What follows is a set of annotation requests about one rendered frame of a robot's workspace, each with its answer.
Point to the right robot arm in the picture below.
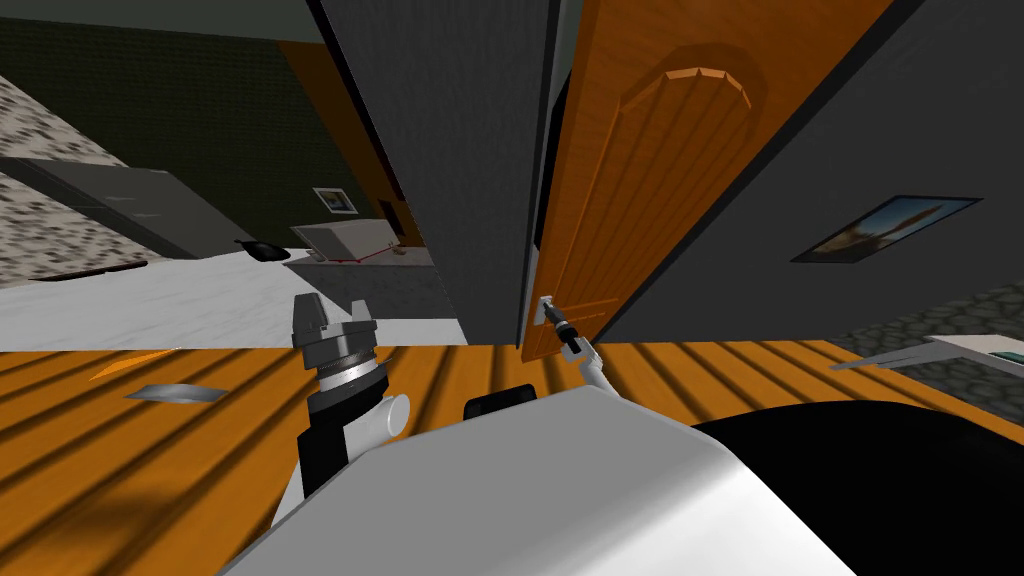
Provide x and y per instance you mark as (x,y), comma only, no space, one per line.
(864,488)

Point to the large framed wall picture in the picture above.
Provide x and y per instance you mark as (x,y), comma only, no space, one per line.
(888,227)

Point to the white table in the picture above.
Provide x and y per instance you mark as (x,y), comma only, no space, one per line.
(952,350)

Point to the white box appliance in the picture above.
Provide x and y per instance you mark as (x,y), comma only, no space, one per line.
(346,238)

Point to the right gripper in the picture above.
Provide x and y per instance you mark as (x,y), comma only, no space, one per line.
(569,336)

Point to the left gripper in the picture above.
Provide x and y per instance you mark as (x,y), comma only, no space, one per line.
(340,344)

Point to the grey cabinet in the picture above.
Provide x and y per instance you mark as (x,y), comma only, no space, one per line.
(136,204)

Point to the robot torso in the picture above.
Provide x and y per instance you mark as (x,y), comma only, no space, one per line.
(520,496)

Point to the small framed wall picture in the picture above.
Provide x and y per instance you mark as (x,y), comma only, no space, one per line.
(336,201)

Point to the orange wooden door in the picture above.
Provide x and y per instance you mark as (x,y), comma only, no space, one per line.
(680,176)

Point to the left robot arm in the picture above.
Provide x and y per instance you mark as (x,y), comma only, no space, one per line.
(340,416)

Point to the black pan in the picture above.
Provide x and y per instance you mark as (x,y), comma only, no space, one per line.
(262,250)

